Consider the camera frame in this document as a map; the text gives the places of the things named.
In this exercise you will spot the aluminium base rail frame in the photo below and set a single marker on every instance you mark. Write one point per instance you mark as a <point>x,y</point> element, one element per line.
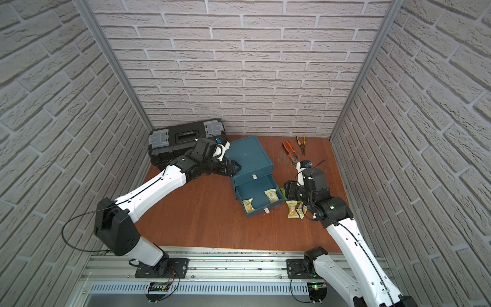
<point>215,277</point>

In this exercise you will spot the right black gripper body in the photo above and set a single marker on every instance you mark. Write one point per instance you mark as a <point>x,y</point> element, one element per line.
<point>295,192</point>

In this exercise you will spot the corner aluminium profile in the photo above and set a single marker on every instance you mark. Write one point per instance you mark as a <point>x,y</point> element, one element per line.
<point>95,28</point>
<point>382,33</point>

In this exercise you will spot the yellow handled pliers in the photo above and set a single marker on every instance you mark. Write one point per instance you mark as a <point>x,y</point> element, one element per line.
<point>302,144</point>

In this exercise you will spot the orange handled pliers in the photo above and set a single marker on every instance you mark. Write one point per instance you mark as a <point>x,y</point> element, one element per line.
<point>290,152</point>

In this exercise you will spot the right controller board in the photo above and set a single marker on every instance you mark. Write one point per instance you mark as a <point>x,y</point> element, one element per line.
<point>317,292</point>

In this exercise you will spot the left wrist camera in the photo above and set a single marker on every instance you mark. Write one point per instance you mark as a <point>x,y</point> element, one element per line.
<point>212,149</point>

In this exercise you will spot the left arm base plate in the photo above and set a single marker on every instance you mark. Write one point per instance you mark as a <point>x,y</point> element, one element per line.
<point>168,268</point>

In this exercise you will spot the black plastic toolbox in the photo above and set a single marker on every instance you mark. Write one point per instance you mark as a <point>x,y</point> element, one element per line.
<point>165,144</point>

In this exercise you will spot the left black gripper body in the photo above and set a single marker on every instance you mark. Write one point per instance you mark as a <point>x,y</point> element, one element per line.
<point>222,165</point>

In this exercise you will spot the right corner aluminium profile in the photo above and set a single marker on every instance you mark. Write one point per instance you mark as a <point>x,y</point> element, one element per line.
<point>382,33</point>

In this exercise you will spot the beige cookie packet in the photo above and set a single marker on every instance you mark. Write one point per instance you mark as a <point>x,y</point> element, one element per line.
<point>248,206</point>
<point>301,210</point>
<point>292,209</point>
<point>272,196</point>

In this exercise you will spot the controller board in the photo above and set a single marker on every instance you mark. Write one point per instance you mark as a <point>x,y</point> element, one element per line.
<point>158,291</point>
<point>317,292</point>

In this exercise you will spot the teal drawer cabinet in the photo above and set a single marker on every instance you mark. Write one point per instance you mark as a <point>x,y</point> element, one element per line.
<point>249,153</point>

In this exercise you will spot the left corner aluminium profile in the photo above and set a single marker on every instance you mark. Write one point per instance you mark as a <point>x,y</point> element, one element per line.
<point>95,28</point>

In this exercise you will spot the left controller board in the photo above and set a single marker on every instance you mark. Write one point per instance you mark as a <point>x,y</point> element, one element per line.
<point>158,291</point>

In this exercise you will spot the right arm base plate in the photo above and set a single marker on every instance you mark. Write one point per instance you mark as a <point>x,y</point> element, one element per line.
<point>310,270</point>

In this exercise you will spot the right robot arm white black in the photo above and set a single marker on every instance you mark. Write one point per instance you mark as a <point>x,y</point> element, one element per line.
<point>369,285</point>

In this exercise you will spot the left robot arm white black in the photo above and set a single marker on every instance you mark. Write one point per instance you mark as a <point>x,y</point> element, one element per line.
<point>115,220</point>

